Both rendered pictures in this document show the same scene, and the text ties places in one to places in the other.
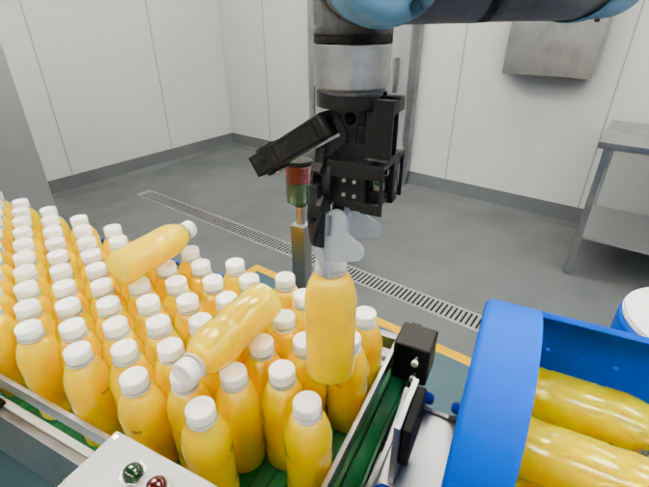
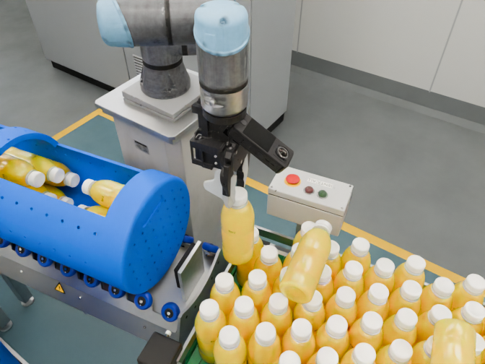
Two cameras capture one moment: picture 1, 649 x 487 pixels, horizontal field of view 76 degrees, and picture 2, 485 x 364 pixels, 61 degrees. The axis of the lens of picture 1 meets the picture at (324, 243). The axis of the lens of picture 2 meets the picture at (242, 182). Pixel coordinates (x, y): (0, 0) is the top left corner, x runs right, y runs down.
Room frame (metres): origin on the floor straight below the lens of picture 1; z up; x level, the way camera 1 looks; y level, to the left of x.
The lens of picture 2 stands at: (1.00, -0.02, 1.85)
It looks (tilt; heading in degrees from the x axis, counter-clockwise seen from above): 44 degrees down; 178
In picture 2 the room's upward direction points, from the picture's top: straight up
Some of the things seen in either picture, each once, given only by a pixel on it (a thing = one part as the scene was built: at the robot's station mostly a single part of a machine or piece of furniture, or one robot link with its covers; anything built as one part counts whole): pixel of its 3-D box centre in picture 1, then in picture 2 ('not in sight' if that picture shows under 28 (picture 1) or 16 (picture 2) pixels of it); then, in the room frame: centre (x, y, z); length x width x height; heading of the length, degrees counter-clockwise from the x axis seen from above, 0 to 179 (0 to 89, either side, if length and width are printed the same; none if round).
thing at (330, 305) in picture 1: (330, 320); (237, 227); (0.45, -0.01, 1.18); 0.07 x 0.07 x 0.18
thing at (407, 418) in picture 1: (408, 432); (189, 270); (0.42, -0.13, 0.99); 0.10 x 0.02 x 0.12; 154
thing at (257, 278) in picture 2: (304, 343); (257, 279); (0.51, 0.03, 1.08); 0.04 x 0.04 x 0.02
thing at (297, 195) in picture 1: (299, 190); not in sight; (0.91, 0.06, 1.18); 0.06 x 0.06 x 0.05
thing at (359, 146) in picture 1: (355, 151); (221, 133); (0.43, -0.03, 1.42); 0.09 x 0.08 x 0.12; 64
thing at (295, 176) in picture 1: (298, 172); not in sight; (0.91, 0.06, 1.23); 0.06 x 0.06 x 0.04
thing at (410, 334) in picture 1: (412, 357); (164, 360); (0.62, -0.18, 0.95); 0.10 x 0.07 x 0.10; 154
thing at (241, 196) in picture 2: (330, 260); (237, 196); (0.45, -0.01, 1.28); 0.04 x 0.04 x 0.02
